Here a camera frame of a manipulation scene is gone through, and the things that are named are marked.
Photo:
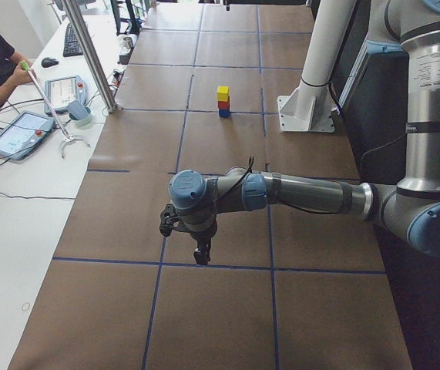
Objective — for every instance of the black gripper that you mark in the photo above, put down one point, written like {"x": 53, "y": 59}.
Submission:
{"x": 202, "y": 237}

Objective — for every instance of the yellow cube block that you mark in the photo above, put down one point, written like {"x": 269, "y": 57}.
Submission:
{"x": 223, "y": 93}

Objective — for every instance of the red cube block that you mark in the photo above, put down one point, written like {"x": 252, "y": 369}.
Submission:
{"x": 223, "y": 105}

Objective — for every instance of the blue cube block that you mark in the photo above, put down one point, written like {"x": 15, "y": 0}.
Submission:
{"x": 224, "y": 113}

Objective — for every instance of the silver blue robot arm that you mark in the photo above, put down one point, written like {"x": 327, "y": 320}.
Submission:
{"x": 410, "y": 209}

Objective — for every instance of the metal cup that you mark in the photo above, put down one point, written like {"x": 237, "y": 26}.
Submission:
{"x": 128, "y": 41}

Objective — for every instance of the black keyboard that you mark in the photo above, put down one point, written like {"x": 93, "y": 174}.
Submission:
{"x": 71, "y": 46}

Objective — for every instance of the reacher grabber stick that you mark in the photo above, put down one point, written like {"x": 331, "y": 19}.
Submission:
{"x": 68, "y": 138}

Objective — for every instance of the far teach pendant tablet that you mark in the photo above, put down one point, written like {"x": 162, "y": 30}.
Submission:
{"x": 63, "y": 91}

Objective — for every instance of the teach pendant tablet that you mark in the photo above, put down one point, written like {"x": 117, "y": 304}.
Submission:
{"x": 27, "y": 131}
{"x": 63, "y": 91}

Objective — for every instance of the black computer mouse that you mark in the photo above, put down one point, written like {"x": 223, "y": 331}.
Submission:
{"x": 48, "y": 62}

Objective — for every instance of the near teach pendant tablet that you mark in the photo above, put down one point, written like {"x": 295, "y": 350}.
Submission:
{"x": 27, "y": 131}

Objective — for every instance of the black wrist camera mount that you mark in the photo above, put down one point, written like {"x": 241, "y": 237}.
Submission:
{"x": 170, "y": 221}

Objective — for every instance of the white camera pole mount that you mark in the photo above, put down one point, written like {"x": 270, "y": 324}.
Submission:
{"x": 308, "y": 107}

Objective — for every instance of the aluminium frame post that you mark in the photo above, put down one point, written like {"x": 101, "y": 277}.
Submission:
{"x": 72, "y": 10}

